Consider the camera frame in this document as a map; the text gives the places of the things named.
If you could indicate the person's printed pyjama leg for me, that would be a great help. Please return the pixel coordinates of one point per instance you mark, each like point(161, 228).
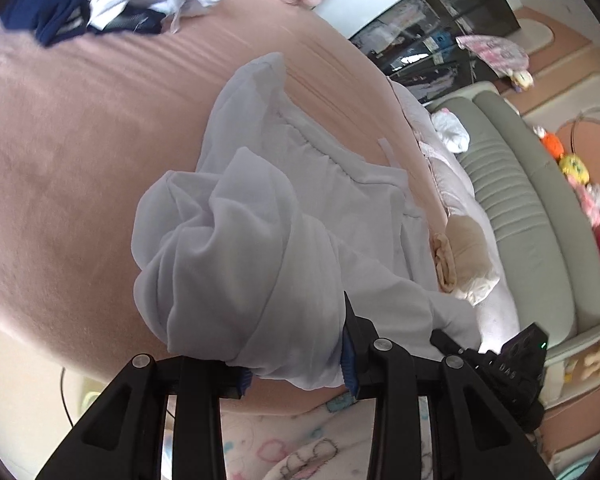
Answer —
point(305, 440)

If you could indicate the dark navy striped shorts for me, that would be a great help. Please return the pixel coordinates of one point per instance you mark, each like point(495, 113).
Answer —
point(130, 22)

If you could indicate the pink sheeted bed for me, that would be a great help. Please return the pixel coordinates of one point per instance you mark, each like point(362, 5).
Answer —
point(80, 160)

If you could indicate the pale pink quilt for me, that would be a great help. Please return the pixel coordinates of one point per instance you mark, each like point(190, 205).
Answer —
point(450, 175)

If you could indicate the navy blue garment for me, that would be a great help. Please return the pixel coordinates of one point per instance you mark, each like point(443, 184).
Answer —
point(35, 5)

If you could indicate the pink white plush toy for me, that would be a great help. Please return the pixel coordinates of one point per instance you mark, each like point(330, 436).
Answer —
point(592, 202)

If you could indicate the pink printed hanging garment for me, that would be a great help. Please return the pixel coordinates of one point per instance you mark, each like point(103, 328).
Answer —
point(495, 52)

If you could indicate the yellow plush toy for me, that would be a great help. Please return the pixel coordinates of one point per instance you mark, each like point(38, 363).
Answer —
point(575, 170)

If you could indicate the grey-green padded headboard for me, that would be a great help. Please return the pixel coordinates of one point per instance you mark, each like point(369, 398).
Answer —
point(530, 235)

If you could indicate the metal hoop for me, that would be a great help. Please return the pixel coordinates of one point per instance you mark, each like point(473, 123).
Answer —
point(575, 127)

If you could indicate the white shirt with navy trim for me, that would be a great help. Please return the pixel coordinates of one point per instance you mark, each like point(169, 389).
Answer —
point(255, 260)

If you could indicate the black glass wardrobe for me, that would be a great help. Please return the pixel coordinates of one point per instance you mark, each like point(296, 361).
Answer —
point(440, 20)

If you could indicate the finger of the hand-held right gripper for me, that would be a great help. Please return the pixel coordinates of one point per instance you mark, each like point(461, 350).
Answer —
point(452, 347)

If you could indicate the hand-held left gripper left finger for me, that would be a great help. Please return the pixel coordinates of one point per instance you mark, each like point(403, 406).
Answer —
point(245, 382)

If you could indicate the white cloth on sofa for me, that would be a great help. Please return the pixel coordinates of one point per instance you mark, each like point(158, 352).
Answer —
point(450, 132)

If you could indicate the cream folded blanket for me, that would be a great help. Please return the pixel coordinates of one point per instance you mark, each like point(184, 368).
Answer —
point(465, 260)

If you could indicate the beige plush toy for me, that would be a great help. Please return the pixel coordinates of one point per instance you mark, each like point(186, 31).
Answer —
point(590, 365)

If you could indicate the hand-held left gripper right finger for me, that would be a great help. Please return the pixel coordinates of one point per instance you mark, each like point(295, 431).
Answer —
point(349, 370)

